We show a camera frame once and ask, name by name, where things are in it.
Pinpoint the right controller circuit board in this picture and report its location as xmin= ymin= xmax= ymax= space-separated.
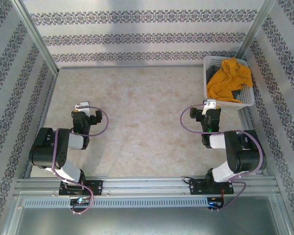
xmin=207 ymin=196 xmax=224 ymax=209

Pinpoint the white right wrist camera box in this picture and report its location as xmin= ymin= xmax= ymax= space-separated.
xmin=202 ymin=99 xmax=217 ymax=116

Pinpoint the grey slotted cable duct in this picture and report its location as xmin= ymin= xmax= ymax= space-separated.
xmin=23 ymin=197 xmax=209 ymax=209

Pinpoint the dark grey t-shirt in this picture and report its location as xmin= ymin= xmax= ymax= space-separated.
xmin=205 ymin=65 xmax=245 ymax=100

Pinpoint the white perforated plastic basket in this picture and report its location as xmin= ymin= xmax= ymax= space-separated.
xmin=202 ymin=55 xmax=255 ymax=110

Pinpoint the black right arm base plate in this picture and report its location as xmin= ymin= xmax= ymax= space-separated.
xmin=189 ymin=178 xmax=234 ymax=196

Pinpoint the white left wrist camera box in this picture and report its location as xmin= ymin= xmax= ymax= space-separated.
xmin=74 ymin=102 xmax=91 ymax=118

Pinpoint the grey metal sheet panel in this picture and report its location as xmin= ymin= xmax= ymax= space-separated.
xmin=2 ymin=193 xmax=292 ymax=235

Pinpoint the controller circuit board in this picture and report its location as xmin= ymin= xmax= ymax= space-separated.
xmin=207 ymin=196 xmax=224 ymax=209
xmin=70 ymin=197 xmax=91 ymax=206

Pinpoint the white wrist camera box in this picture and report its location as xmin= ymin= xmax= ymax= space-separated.
xmin=202 ymin=99 xmax=217 ymax=116
xmin=74 ymin=102 xmax=91 ymax=118

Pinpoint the aluminium frame post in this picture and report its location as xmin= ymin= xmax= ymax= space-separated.
xmin=11 ymin=0 xmax=59 ymax=75
xmin=236 ymin=0 xmax=277 ymax=59

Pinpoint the left controller circuit board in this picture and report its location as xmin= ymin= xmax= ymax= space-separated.
xmin=70 ymin=197 xmax=91 ymax=206

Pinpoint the aluminium mounting rail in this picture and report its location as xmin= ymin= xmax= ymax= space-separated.
xmin=14 ymin=175 xmax=277 ymax=196

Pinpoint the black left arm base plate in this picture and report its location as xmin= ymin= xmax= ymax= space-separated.
xmin=58 ymin=180 xmax=104 ymax=196

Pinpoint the yellow t-shirt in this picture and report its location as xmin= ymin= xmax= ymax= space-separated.
xmin=206 ymin=58 xmax=253 ymax=103

